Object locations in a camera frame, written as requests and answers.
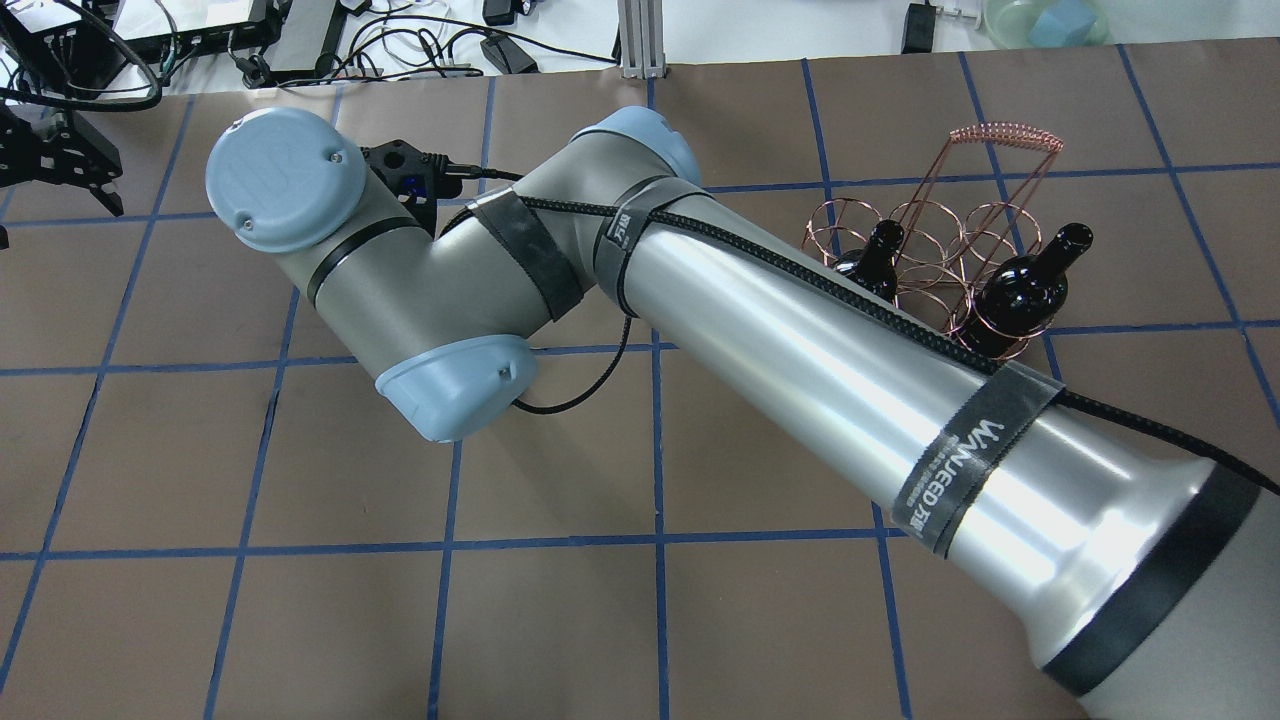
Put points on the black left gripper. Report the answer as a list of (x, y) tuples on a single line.
[(62, 150)]

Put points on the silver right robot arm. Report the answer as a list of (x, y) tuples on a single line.
[(1142, 561)]

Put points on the dark wine bottle in basket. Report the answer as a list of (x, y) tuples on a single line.
[(1023, 294)]

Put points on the black electronics box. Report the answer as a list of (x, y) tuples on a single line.
[(159, 31)]

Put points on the black power adapter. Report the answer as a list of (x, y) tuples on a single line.
[(506, 56)]

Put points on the black power brick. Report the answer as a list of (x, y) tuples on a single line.
[(919, 28)]

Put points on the clear bowl with blue sponge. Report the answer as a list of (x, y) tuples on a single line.
[(1046, 24)]

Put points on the aluminium frame post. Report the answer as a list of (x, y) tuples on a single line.
[(641, 39)]

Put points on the copper wire wine basket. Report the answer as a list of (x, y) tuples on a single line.
[(948, 254)]

